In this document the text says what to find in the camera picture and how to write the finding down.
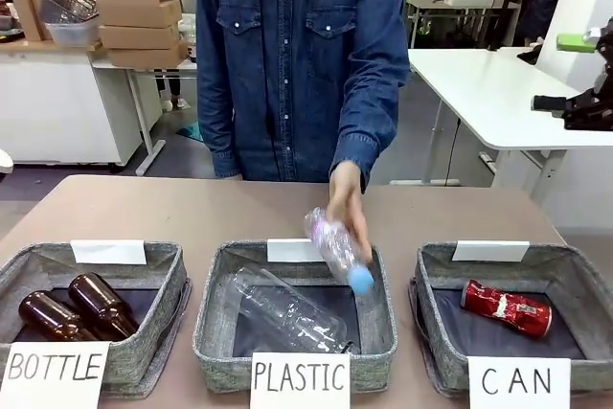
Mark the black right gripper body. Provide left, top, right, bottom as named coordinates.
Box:
left=596, top=50, right=613, bottom=90

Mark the crushed red soda can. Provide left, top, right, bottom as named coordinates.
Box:
left=460, top=279, right=553, bottom=337

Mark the small plastic bottle blue cap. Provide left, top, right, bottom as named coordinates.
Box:
left=303, top=207, right=375, bottom=295

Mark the large clear plastic bottle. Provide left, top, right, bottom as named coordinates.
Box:
left=231, top=266, right=355, bottom=355

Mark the brown glass bottle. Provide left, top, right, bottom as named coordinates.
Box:
left=67, top=273, right=141, bottom=339
left=18, top=291, right=100, bottom=343

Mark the person's right denim forearm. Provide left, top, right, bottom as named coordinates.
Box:
left=195, top=68, right=240, bottom=180

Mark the person's left denim forearm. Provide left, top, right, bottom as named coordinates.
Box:
left=329, top=68, right=399, bottom=194

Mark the grey fabric basket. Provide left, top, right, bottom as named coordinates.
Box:
left=0, top=240, right=193, bottom=400
left=408, top=240, right=613, bottom=398
left=193, top=239, right=398, bottom=394

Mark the white CAN paper label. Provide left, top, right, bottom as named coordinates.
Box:
left=467, top=355, right=572, bottom=409

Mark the person's left hand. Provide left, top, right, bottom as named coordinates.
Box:
left=328, top=162, right=375, bottom=266

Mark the black tripod pole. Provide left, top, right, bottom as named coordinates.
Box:
left=488, top=0, right=524, bottom=52

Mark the white office table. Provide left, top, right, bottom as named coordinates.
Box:
left=390, top=47, right=613, bottom=188

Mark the dark background table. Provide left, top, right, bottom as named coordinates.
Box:
left=405, top=0, right=522, bottom=49

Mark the person in denim shirt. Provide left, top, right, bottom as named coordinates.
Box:
left=193, top=0, right=411, bottom=185

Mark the folded white card printed PLASTIC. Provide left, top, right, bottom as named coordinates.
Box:
left=266, top=239, right=331, bottom=264

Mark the white PLASTIC paper label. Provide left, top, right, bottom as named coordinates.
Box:
left=249, top=351, right=352, bottom=409

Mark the teal floor item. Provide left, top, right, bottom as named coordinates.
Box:
left=175, top=124, right=206, bottom=143

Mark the flat cardboard box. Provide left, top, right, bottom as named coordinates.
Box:
left=107, top=42, right=192, bottom=68
left=99, top=24, right=181, bottom=51

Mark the open cardboard box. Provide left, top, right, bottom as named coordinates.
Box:
left=93, top=0, right=184, bottom=30

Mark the clear plastic bin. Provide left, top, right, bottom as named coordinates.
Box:
left=45, top=20, right=102, bottom=47

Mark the dark mesh crate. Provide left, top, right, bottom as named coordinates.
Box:
left=40, top=0, right=101, bottom=26

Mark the white desk with cabinet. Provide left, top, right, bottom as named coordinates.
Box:
left=0, top=39, right=198, bottom=176

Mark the white BOTTLE paper label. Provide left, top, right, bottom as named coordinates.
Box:
left=0, top=340, right=111, bottom=409

